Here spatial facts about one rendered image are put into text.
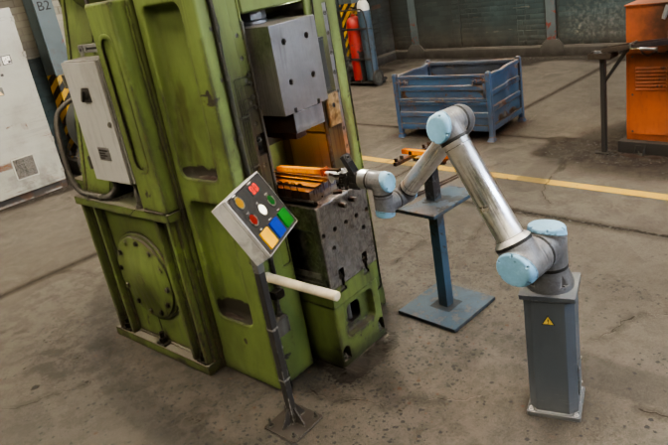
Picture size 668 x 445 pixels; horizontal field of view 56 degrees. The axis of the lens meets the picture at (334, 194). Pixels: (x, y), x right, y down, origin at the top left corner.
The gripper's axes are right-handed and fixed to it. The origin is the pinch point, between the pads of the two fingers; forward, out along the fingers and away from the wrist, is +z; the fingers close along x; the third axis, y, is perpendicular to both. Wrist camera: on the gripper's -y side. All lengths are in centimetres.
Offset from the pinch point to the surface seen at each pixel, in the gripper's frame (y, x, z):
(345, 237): 35.7, 0.8, -3.5
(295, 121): -27.8, -12.1, 3.2
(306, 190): 6.9, -10.4, 5.9
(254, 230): -1, -67, -20
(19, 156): 58, 70, 532
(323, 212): 16.7, -11.1, -3.3
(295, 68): -51, -6, 3
